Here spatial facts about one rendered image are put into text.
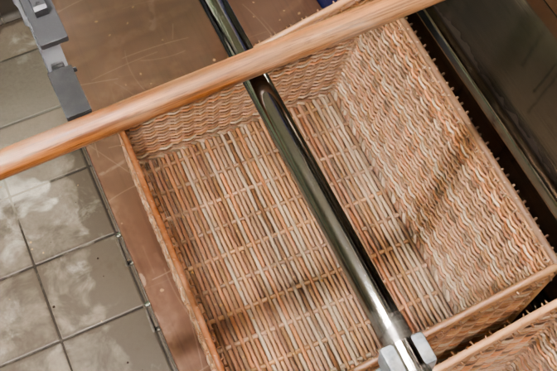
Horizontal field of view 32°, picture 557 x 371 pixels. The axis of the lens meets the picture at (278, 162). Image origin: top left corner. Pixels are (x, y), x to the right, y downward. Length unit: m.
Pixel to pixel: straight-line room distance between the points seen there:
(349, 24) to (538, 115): 0.34
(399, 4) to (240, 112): 0.65
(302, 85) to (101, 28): 0.43
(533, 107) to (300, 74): 0.51
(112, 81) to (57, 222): 0.62
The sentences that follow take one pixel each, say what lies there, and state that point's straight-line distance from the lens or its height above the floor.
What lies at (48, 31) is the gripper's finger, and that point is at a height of 1.26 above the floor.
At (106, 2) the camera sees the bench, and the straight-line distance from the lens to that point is 1.92.
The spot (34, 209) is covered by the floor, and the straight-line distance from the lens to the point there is 2.37.
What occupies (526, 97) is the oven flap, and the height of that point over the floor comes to 0.99.
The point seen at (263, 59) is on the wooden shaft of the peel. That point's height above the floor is 1.20.
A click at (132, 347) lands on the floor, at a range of 2.18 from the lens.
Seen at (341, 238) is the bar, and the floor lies 1.17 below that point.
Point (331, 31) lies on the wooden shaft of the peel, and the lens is 1.05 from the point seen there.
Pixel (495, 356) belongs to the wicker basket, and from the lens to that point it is 1.41.
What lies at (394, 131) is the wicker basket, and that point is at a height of 0.69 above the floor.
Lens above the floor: 2.03
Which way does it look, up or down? 60 degrees down
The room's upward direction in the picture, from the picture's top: 2 degrees counter-clockwise
